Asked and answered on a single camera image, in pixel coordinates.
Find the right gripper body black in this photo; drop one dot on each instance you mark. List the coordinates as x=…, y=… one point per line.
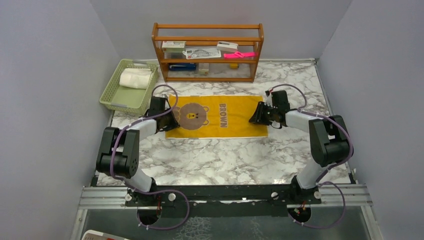
x=265, y=114

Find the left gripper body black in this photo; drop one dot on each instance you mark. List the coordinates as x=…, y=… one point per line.
x=169, y=121

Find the brown yellow cloth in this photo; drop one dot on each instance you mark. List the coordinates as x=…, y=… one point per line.
x=215, y=117

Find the white towel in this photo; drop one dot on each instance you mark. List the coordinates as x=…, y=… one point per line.
x=135, y=78

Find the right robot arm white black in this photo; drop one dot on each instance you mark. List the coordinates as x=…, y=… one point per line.
x=330, y=143

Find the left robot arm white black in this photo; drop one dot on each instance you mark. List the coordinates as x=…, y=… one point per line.
x=119, y=150

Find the green plastic basket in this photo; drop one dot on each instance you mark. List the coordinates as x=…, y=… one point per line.
x=125, y=99

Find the blue object lower shelf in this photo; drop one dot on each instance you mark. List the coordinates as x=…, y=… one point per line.
x=182, y=67

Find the pink tool on shelf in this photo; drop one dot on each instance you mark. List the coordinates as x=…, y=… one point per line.
x=239, y=55

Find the small green white box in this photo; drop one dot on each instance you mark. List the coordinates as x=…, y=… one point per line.
x=203, y=68

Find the white box red label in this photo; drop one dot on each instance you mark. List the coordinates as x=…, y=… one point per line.
x=173, y=45

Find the ruler set package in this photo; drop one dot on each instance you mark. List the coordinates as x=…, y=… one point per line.
x=202, y=53

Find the white device on shelf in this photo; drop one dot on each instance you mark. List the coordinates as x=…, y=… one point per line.
x=230, y=47

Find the wooden shelf rack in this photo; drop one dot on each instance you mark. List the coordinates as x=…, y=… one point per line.
x=249, y=37

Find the white red object bottom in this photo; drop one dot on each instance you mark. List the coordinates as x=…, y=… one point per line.
x=98, y=235

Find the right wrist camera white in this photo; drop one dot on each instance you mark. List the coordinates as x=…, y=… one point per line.
x=269, y=101

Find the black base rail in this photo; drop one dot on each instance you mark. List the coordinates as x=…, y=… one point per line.
x=215, y=201

